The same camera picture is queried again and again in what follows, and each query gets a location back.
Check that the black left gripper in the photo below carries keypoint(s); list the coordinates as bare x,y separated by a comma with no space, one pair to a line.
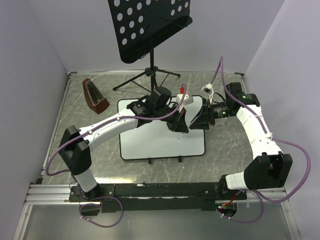
179,124

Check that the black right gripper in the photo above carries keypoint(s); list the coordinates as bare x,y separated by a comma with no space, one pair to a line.
206,115

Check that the white rectangular whiteboard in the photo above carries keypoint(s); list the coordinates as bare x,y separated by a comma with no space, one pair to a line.
154,140

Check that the blue capped whiteboard marker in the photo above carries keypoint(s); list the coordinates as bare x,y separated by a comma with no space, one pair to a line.
193,124

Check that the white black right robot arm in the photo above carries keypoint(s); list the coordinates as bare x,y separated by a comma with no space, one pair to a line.
270,167

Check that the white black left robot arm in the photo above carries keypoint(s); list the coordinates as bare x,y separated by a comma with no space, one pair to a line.
77,144

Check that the black whiteboard easel stand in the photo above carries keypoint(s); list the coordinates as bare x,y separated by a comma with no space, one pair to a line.
178,158

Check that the brown wooden metronome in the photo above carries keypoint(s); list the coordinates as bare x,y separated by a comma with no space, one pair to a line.
95,100

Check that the black perforated music stand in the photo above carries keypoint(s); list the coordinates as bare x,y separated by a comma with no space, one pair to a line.
142,25

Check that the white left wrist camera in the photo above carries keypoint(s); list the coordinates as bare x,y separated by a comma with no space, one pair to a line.
183,99

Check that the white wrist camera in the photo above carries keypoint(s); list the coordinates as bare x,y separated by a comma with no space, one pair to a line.
209,89
183,99

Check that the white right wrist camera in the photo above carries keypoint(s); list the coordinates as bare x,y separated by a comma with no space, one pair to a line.
209,89

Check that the aluminium frame rail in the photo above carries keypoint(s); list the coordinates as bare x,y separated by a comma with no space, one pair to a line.
39,193

